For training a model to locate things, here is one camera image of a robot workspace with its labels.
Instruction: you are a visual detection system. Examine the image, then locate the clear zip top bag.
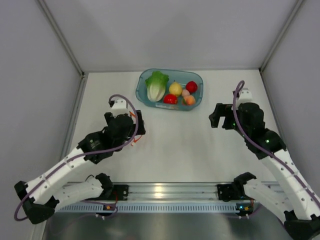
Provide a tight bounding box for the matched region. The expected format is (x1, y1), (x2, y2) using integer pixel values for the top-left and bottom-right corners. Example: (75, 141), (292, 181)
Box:
(129, 111), (143, 146)

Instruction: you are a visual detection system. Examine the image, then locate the fake peach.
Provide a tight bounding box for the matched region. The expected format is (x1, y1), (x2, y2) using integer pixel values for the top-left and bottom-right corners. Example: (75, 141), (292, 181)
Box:
(182, 95), (196, 106)

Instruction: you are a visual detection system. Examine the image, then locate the red fake pepper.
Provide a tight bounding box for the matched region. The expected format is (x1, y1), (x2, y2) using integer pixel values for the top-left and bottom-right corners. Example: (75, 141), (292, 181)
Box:
(185, 81), (198, 94)

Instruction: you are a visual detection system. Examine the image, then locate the pale pink fake egg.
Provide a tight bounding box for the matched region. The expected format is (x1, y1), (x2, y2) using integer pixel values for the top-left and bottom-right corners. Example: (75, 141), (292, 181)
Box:
(181, 89), (190, 97)

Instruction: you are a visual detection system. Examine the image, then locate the fake strawberry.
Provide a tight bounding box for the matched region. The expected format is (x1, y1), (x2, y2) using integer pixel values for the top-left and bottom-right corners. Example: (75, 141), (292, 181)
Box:
(163, 93), (178, 105)

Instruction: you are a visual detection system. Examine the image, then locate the green fake vegetable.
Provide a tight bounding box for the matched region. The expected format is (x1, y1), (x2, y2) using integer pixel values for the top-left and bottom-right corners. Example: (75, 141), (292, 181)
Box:
(145, 71), (169, 102)

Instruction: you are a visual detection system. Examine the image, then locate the yellow fake fruit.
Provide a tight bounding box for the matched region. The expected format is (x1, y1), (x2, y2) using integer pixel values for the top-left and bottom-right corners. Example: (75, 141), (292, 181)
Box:
(169, 81), (183, 97)

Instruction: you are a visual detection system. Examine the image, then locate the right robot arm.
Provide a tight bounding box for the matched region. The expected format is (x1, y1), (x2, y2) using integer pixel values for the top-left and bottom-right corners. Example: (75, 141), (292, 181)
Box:
(209, 102), (320, 240)

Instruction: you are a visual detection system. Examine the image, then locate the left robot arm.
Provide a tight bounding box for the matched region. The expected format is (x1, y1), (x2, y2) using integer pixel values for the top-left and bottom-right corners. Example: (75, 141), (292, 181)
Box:
(14, 110), (146, 225)

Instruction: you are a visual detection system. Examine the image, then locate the teal plastic bin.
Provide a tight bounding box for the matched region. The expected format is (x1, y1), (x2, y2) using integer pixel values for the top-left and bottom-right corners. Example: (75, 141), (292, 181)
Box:
(135, 68), (204, 111)

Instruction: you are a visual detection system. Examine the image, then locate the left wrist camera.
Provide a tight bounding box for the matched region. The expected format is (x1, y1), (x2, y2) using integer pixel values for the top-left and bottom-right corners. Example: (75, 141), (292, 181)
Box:
(109, 98), (129, 118)

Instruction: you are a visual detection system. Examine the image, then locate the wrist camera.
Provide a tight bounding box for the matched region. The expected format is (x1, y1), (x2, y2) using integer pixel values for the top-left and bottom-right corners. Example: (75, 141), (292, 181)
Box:
(109, 98), (129, 118)
(235, 87), (253, 104)

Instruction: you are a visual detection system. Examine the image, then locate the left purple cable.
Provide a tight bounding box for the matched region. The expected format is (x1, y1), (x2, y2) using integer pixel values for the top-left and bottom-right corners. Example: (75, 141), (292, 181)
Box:
(14, 94), (139, 222)

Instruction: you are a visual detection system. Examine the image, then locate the purple cable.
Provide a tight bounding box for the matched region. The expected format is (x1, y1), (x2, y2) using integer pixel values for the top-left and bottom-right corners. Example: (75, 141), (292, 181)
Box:
(232, 80), (320, 208)
(14, 94), (139, 222)

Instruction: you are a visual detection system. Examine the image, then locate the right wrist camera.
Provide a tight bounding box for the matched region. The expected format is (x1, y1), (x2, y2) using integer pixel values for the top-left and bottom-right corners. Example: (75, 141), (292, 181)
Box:
(235, 87), (253, 104)

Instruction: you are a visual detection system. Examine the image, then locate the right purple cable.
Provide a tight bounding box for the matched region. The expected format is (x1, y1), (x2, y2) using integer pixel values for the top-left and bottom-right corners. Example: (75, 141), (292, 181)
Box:
(232, 80), (320, 208)

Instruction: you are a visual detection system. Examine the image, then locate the aluminium mounting rail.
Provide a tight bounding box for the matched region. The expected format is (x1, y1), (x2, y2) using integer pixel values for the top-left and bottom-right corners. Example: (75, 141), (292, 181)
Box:
(113, 182), (229, 203)

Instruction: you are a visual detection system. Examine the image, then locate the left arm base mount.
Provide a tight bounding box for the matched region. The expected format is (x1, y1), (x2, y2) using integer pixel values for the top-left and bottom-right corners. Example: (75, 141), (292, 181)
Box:
(109, 184), (129, 201)

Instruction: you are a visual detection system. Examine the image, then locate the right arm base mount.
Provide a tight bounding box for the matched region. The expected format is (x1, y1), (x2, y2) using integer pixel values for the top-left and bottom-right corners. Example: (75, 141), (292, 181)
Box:
(217, 183), (240, 202)

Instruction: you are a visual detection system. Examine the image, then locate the slotted cable duct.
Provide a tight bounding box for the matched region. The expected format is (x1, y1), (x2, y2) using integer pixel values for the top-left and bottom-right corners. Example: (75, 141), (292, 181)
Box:
(57, 202), (252, 214)

